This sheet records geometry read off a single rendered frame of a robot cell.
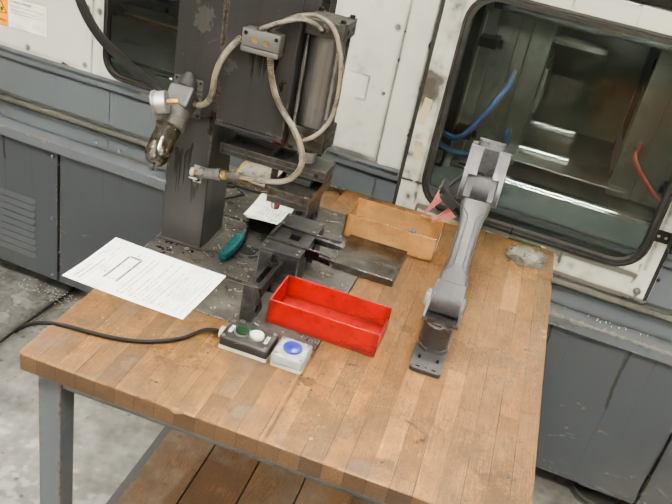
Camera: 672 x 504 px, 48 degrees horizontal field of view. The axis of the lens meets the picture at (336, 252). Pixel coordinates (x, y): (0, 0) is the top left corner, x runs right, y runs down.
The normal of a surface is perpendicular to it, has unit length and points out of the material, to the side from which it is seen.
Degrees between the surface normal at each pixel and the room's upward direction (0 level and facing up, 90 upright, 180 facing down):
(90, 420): 0
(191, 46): 90
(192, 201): 90
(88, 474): 0
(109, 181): 90
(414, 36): 90
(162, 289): 1
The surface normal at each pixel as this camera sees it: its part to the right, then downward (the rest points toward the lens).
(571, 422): -0.34, 0.41
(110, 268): 0.18, -0.86
